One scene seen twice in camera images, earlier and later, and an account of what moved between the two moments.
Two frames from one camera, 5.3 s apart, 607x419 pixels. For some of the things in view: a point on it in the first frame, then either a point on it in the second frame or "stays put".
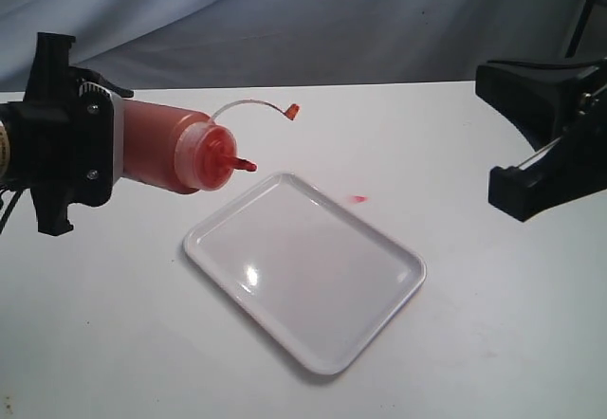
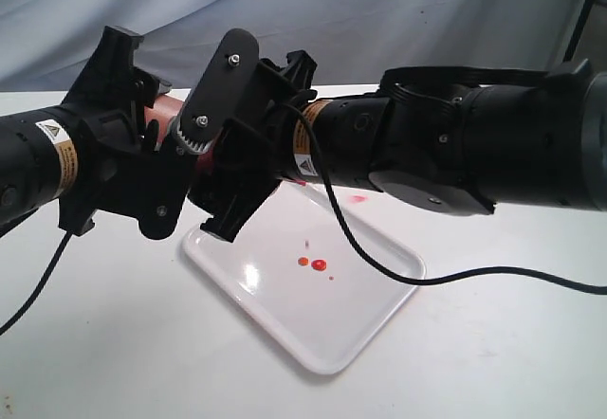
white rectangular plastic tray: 325,281 stays put
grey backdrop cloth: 211,26 stays put
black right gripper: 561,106 → 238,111
